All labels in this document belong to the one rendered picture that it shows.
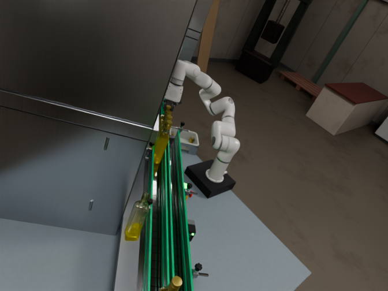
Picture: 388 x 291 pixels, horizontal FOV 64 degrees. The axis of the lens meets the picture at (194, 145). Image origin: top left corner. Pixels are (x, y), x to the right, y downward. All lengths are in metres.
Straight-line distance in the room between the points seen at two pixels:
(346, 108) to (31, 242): 5.59
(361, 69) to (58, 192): 7.78
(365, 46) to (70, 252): 7.87
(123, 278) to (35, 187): 0.51
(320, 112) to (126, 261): 5.50
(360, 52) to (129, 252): 7.74
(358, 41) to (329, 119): 2.76
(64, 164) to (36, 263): 0.43
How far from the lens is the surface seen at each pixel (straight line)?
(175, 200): 1.66
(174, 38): 1.01
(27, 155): 1.32
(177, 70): 1.79
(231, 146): 1.87
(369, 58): 8.45
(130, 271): 1.35
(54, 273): 1.46
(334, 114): 6.33
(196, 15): 2.67
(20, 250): 1.52
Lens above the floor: 2.00
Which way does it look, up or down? 32 degrees down
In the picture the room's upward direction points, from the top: 24 degrees clockwise
